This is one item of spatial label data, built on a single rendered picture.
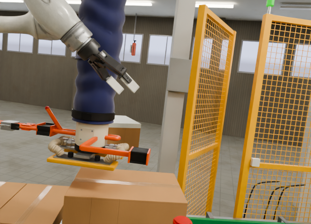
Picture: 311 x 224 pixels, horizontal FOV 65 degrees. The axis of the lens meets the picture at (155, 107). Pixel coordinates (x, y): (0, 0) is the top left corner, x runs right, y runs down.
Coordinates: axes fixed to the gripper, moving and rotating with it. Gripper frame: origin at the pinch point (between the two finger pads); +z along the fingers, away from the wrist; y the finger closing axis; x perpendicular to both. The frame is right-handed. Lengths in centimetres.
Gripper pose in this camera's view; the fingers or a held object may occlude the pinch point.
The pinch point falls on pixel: (126, 89)
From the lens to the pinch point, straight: 88.1
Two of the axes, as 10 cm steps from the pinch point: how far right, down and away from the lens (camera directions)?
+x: 6.0, -7.3, 3.3
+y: 4.9, 0.1, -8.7
